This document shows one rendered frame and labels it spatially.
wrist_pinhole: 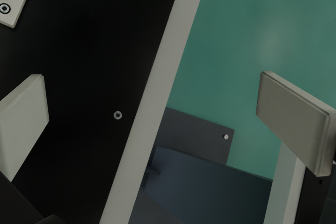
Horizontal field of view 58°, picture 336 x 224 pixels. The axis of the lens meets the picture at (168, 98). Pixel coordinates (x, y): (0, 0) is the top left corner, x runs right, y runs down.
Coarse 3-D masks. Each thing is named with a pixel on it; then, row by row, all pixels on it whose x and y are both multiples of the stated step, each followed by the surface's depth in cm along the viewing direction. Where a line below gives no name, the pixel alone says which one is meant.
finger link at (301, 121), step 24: (264, 72) 18; (264, 96) 18; (288, 96) 15; (312, 96) 14; (264, 120) 18; (288, 120) 15; (312, 120) 13; (288, 144) 15; (312, 144) 13; (312, 168) 13
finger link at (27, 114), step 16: (32, 80) 16; (16, 96) 14; (32, 96) 15; (0, 112) 12; (16, 112) 13; (32, 112) 15; (0, 128) 12; (16, 128) 13; (32, 128) 15; (0, 144) 12; (16, 144) 13; (32, 144) 15; (0, 160) 12; (16, 160) 13
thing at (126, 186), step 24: (192, 0) 40; (168, 24) 38; (168, 48) 38; (168, 72) 38; (144, 96) 37; (168, 96) 38; (144, 120) 37; (144, 144) 37; (120, 168) 35; (144, 168) 37; (120, 192) 35; (120, 216) 35
